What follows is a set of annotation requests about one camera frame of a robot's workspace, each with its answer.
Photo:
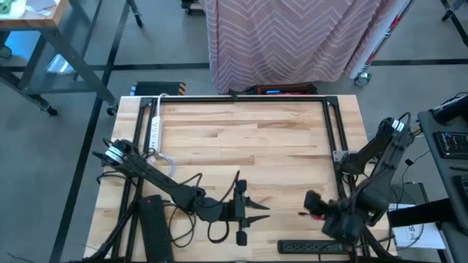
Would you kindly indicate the green object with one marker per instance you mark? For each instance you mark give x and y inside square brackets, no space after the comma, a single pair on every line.
[5,5]

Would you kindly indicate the grey metal bracket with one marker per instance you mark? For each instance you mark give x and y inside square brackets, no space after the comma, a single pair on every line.
[338,156]

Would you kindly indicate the white paper sheet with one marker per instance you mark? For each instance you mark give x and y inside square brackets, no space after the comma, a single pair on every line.
[413,237]

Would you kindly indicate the grey paper sheet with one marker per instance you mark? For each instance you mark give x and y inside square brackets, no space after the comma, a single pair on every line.
[40,4]

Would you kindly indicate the wooden workbench with grey legs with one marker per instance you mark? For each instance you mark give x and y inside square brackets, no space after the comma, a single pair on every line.
[33,20]

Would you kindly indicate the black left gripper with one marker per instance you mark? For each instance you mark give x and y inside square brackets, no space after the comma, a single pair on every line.
[239,212]

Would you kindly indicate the black aluminium table frame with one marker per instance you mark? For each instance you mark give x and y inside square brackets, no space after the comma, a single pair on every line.
[234,99]

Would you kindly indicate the white power strip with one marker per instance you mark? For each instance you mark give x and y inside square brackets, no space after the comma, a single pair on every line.
[156,133]

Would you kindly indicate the black wheeled base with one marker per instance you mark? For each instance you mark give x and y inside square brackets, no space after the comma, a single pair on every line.
[190,5]

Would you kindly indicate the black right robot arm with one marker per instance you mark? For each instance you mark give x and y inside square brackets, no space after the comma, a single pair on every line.
[380,157]

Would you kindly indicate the slim black power strip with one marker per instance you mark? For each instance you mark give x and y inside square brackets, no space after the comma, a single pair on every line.
[303,247]

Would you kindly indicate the wide black power strip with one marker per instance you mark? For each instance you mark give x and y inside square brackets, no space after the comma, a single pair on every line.
[155,230]

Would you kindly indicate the plain black keyboard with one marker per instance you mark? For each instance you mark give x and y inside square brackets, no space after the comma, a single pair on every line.
[462,190]

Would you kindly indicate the black curved device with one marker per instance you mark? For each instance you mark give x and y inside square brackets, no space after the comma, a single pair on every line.
[451,109]

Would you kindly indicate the black keyboard with lit keys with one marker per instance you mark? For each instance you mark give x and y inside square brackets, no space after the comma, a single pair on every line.
[451,144]

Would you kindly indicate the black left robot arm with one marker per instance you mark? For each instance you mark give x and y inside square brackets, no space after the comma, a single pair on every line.
[157,177]

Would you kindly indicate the black box with hazard stripes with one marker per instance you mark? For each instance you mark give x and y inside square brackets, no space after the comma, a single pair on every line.
[157,88]

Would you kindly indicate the grey desk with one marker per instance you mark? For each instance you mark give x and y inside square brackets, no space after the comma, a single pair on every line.
[438,175]

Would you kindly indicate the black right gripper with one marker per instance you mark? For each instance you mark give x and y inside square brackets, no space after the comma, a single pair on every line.
[316,204]

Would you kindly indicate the black bar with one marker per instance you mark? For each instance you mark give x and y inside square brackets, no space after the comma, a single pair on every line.
[420,215]

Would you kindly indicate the black stand leg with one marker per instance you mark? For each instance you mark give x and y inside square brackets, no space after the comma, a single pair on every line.
[453,18]
[134,14]

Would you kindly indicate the pink chevron blanket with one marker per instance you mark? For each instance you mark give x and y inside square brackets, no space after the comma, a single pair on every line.
[285,40]

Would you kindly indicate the red and black case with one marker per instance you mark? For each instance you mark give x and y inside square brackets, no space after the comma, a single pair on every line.
[285,89]

